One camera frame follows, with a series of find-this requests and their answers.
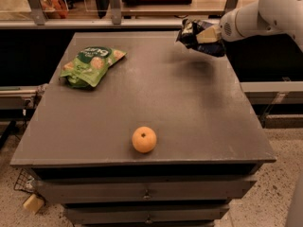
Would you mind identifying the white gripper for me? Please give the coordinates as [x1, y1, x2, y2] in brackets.
[196, 6, 253, 44]

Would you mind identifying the blue chip bag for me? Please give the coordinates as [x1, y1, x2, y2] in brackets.
[176, 19, 225, 57]

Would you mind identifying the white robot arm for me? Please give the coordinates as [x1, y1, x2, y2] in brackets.
[196, 0, 303, 57]

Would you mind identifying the green snack bag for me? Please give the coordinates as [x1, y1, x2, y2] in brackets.
[60, 46, 126, 88]

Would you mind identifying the orange plastic bag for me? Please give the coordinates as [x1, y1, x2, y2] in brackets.
[39, 0, 68, 19]

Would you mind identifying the grey drawer cabinet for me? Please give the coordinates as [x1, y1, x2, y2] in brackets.
[11, 31, 275, 227]

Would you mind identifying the orange fruit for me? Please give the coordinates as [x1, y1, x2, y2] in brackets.
[132, 127, 157, 153]

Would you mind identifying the yellow sponge block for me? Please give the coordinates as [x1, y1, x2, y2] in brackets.
[23, 194, 45, 214]

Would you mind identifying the metal railing frame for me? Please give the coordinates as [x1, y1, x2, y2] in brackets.
[0, 0, 238, 29]

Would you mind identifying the black wire basket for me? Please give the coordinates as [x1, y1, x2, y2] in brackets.
[13, 169, 35, 194]

